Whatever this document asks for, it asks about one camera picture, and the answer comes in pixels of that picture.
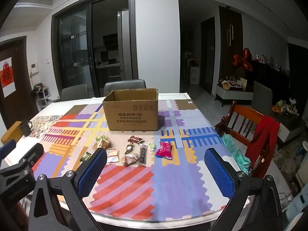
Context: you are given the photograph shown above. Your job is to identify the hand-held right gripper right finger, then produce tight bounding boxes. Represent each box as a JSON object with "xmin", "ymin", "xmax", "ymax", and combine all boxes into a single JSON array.
[{"xmin": 204, "ymin": 147, "xmax": 283, "ymax": 231}]

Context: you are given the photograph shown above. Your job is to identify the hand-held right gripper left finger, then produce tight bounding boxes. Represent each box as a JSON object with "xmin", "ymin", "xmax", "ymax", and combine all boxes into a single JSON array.
[{"xmin": 28, "ymin": 147, "xmax": 108, "ymax": 231}]

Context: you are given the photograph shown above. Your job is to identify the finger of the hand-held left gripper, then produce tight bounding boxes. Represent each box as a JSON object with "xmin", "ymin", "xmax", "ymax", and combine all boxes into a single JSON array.
[
  {"xmin": 0, "ymin": 143, "xmax": 44, "ymax": 189},
  {"xmin": 0, "ymin": 140, "xmax": 17, "ymax": 160}
]

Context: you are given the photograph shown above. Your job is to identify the dark green snack packet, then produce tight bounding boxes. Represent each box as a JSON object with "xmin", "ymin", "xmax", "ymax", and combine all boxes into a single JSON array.
[{"xmin": 80, "ymin": 151, "xmax": 93, "ymax": 163}]

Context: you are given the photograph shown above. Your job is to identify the white and red snack packet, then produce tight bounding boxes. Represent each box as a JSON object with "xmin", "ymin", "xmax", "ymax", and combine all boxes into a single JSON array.
[{"xmin": 106, "ymin": 149, "xmax": 120, "ymax": 163}]

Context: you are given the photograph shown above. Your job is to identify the clear packet with brown cake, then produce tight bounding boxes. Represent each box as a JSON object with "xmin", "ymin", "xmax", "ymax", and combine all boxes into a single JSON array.
[{"xmin": 123, "ymin": 153, "xmax": 139, "ymax": 166}]

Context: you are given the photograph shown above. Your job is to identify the black stick snack packet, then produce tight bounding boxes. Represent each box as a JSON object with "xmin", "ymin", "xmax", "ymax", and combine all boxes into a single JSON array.
[{"xmin": 138, "ymin": 144, "xmax": 148, "ymax": 166}]

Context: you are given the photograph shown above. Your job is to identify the pink snack packet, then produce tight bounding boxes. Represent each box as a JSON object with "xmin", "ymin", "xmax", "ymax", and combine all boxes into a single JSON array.
[{"xmin": 155, "ymin": 142, "xmax": 173, "ymax": 160}]

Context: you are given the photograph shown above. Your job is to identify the brown cardboard box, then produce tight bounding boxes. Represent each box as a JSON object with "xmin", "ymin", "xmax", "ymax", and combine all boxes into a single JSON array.
[{"xmin": 103, "ymin": 88, "xmax": 159, "ymax": 131}]

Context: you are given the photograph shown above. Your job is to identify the person's left forearm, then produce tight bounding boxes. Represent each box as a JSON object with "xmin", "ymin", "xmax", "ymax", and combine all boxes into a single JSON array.
[{"xmin": 0, "ymin": 197, "xmax": 30, "ymax": 231}]

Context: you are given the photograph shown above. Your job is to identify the yellow wooden box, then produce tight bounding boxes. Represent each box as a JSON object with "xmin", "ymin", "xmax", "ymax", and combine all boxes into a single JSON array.
[{"xmin": 1, "ymin": 121, "xmax": 23, "ymax": 145}]

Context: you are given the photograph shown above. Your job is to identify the black mug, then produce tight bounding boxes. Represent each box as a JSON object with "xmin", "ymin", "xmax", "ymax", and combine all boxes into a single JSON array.
[{"xmin": 20, "ymin": 121, "xmax": 33, "ymax": 137}]

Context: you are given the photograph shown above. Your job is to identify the teal cloth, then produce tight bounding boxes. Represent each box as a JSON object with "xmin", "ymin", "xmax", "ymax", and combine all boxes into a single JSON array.
[{"xmin": 221, "ymin": 134, "xmax": 249, "ymax": 171}]

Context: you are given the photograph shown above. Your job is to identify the floral patterned cloth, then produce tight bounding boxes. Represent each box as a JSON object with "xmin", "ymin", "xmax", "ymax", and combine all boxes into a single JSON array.
[{"xmin": 28, "ymin": 115, "xmax": 63, "ymax": 139}]

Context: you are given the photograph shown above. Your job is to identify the colourful patterned tablecloth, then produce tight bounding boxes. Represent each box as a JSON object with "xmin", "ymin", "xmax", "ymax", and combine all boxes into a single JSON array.
[{"xmin": 40, "ymin": 98, "xmax": 249, "ymax": 218}]

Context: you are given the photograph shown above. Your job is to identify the red garment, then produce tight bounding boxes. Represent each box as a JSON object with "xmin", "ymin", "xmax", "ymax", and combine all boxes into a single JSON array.
[{"xmin": 245, "ymin": 115, "xmax": 280, "ymax": 171}]

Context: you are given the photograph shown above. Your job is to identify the white shoe rack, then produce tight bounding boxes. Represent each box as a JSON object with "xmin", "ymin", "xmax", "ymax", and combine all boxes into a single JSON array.
[{"xmin": 36, "ymin": 87, "xmax": 52, "ymax": 109}]

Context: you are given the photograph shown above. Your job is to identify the brown wooden chair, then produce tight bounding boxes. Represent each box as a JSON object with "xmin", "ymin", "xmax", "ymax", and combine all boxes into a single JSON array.
[{"xmin": 214, "ymin": 100, "xmax": 281, "ymax": 178}]

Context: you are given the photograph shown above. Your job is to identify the dark wooden door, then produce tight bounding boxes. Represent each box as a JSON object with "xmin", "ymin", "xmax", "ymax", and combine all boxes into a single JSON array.
[{"xmin": 0, "ymin": 36, "xmax": 33, "ymax": 126}]

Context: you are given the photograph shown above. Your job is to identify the red and white door poster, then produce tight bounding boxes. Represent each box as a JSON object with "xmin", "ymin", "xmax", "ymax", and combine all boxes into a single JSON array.
[{"xmin": 0, "ymin": 57, "xmax": 16, "ymax": 95}]

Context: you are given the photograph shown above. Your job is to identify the grey dining chair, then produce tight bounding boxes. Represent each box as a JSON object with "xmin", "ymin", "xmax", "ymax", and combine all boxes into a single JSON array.
[
  {"xmin": 250, "ymin": 80, "xmax": 273, "ymax": 116},
  {"xmin": 103, "ymin": 79, "xmax": 147, "ymax": 97},
  {"xmin": 61, "ymin": 84, "xmax": 90, "ymax": 101}
]

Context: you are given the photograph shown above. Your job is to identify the white low cabinet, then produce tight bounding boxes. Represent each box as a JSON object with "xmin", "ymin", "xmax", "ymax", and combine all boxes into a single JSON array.
[{"xmin": 215, "ymin": 83, "xmax": 254, "ymax": 106}]

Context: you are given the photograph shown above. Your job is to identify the light blue plastic stool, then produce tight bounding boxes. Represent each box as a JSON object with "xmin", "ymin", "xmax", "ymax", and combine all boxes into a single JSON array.
[{"xmin": 280, "ymin": 192, "xmax": 308, "ymax": 231}]

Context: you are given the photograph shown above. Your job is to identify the flower bouquet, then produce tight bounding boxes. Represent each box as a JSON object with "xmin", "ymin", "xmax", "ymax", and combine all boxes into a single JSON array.
[{"xmin": 272, "ymin": 98, "xmax": 299, "ymax": 116}]

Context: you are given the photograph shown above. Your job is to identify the white carton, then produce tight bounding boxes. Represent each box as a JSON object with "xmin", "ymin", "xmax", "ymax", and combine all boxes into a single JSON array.
[{"xmin": 190, "ymin": 66, "xmax": 200, "ymax": 85}]

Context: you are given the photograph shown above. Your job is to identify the dark sideboard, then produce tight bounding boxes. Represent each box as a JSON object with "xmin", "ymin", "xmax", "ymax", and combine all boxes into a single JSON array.
[{"xmin": 248, "ymin": 60, "xmax": 290, "ymax": 97}]

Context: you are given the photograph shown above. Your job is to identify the dark sliding glass door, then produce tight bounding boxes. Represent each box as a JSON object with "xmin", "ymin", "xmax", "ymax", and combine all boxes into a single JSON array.
[{"xmin": 51, "ymin": 0, "xmax": 139, "ymax": 99}]

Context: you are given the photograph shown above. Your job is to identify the red foil balloons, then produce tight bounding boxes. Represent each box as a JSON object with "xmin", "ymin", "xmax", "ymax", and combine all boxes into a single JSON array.
[{"xmin": 232, "ymin": 48, "xmax": 254, "ymax": 72}]

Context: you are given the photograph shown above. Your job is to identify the dark hallway door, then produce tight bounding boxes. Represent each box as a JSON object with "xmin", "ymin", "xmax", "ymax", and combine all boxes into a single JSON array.
[{"xmin": 200, "ymin": 17, "xmax": 216, "ymax": 95}]

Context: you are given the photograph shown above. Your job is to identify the silver refrigerator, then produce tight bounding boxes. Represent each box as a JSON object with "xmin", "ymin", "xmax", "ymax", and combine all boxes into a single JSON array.
[{"xmin": 117, "ymin": 9, "xmax": 131, "ymax": 81}]

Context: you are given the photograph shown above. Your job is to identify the black range hood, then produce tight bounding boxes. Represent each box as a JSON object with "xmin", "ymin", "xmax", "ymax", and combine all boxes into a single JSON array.
[{"xmin": 103, "ymin": 34, "xmax": 118, "ymax": 51}]

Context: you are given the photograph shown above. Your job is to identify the dark wardrobe with long handles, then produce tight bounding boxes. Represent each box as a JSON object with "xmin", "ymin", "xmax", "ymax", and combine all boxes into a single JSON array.
[{"xmin": 218, "ymin": 5, "xmax": 243, "ymax": 82}]

